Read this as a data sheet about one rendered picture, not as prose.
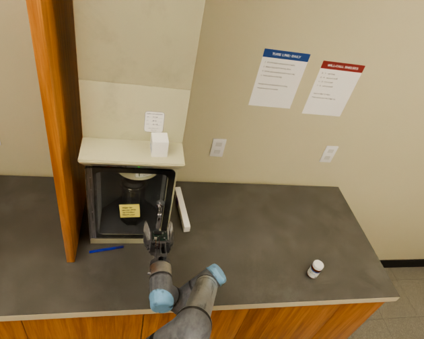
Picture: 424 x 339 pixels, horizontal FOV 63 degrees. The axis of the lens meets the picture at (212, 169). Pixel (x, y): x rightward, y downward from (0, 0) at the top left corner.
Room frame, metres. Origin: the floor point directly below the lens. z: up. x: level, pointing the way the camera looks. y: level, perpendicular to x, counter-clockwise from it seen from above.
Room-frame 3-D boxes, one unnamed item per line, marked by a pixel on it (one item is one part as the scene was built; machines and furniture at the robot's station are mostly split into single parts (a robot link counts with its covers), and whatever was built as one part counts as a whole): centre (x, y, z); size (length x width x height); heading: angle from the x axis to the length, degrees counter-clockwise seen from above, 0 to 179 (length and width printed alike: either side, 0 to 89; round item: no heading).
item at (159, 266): (0.65, 0.09, 1.17); 0.08 x 0.05 x 0.08; 107
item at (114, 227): (0.88, 0.27, 1.19); 0.30 x 0.01 x 0.40; 107
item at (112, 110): (1.01, 0.31, 1.33); 0.32 x 0.25 x 0.77; 107
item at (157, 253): (0.73, 0.11, 1.17); 0.12 x 0.08 x 0.09; 17
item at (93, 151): (0.83, 0.25, 1.46); 0.32 x 0.11 x 0.10; 107
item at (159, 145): (0.86, 0.18, 1.54); 0.05 x 0.05 x 0.06; 21
